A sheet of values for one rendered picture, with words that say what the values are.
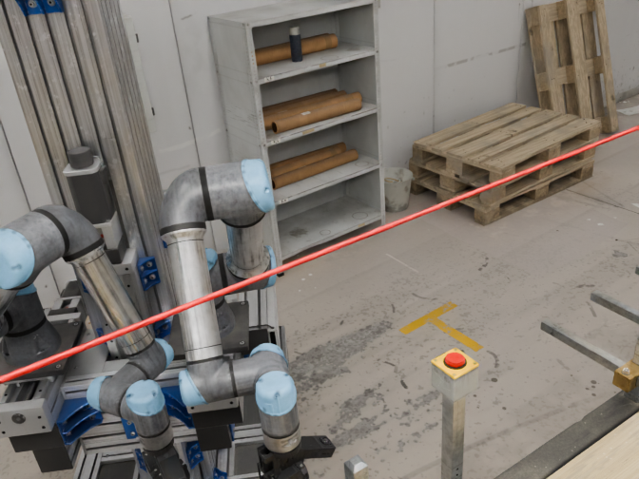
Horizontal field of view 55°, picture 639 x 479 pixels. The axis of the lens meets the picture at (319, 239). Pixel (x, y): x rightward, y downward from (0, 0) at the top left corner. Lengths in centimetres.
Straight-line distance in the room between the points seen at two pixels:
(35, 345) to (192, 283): 69
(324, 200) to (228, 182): 325
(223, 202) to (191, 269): 15
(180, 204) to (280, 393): 43
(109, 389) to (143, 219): 52
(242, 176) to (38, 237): 43
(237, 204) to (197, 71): 255
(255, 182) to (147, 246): 63
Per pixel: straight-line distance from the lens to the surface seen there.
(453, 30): 503
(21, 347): 186
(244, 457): 256
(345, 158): 413
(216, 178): 129
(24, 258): 137
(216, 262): 167
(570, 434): 196
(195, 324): 128
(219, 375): 128
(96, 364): 195
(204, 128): 388
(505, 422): 295
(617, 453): 166
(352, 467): 129
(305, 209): 444
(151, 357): 155
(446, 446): 148
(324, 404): 301
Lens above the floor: 208
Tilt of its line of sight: 29 degrees down
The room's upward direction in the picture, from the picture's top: 5 degrees counter-clockwise
